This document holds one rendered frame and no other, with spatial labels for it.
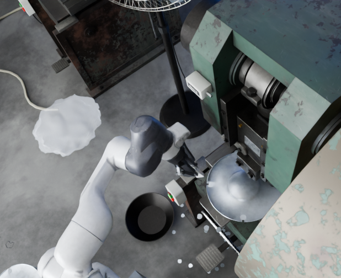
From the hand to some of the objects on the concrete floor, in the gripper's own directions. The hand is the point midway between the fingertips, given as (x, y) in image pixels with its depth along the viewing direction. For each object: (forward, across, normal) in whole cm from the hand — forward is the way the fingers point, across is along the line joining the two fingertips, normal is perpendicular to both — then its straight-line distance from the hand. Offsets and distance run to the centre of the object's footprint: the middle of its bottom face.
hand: (196, 172), depth 139 cm
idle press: (+65, -162, -86) cm, 194 cm away
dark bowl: (+72, -8, -65) cm, 98 cm away
